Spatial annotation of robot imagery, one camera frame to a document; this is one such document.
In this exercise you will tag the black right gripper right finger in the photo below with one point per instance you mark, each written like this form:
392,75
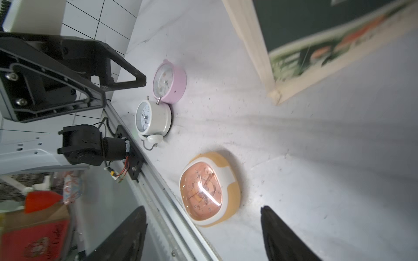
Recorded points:
281,242

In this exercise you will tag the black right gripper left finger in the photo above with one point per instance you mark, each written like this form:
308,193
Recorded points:
126,242

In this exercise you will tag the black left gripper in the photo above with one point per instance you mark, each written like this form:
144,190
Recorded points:
42,77

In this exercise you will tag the floral canvas tote bag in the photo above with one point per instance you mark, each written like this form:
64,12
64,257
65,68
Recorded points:
295,44

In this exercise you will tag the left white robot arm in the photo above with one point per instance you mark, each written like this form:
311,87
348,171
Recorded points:
72,145

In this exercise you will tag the orange cream round clock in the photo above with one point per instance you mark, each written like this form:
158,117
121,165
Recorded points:
209,189

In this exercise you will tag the white twin-bell alarm clock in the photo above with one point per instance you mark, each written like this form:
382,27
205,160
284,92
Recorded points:
153,121

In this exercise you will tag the pink round alarm clock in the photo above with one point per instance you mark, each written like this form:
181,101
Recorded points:
169,83

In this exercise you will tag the red cardboard box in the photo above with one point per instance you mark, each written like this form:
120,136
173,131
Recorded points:
36,236

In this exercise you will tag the red plastic container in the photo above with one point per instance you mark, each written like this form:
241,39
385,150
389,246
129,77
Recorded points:
40,200

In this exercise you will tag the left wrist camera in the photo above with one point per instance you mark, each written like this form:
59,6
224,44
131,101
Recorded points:
43,17

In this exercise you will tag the aluminium mounting rail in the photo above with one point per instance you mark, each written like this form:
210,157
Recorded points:
170,234

